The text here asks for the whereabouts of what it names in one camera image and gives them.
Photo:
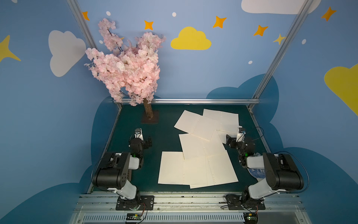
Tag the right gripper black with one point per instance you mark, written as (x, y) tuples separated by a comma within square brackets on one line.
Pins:
[(230, 141)]

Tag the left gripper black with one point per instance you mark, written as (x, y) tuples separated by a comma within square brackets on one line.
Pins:
[(147, 143)]

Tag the yellow cover notebook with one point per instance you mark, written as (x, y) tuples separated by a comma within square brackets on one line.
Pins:
[(197, 125)]

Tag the green cover notebook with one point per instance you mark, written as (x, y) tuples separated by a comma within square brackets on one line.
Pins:
[(193, 146)]

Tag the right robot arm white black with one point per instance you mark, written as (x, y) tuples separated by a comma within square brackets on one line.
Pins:
[(280, 171)]

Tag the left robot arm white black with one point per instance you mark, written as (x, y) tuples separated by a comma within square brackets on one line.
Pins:
[(111, 174)]

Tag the open notebook far right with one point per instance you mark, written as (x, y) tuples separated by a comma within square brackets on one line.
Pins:
[(228, 123)]

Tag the open notebook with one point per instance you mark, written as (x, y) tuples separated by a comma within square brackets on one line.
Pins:
[(219, 170), (171, 168), (228, 123)]

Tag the open notebook front right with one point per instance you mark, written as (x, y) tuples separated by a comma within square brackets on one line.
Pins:
[(219, 170)]

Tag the open notebook front left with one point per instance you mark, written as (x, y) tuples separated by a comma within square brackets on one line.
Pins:
[(171, 168)]

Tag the right controller board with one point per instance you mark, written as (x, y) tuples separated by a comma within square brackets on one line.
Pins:
[(250, 218)]

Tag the controller board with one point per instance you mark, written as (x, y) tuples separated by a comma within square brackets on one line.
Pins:
[(133, 217), (250, 218)]

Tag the left controller board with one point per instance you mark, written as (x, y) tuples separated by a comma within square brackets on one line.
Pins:
[(133, 217)]

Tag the pink cherry blossom tree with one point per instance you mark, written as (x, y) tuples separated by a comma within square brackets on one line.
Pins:
[(130, 71)]

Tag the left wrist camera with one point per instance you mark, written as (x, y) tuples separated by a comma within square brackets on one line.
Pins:
[(138, 133)]

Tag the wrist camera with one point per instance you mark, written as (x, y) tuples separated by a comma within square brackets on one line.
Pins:
[(138, 133), (241, 133)]

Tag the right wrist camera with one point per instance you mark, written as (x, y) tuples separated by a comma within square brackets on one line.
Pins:
[(241, 133)]

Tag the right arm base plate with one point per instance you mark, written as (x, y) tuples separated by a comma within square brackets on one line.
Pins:
[(239, 202)]

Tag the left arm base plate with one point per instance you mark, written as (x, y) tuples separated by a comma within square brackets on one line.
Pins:
[(139, 203)]

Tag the aluminium rail back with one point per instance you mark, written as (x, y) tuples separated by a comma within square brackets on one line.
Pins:
[(205, 101)]

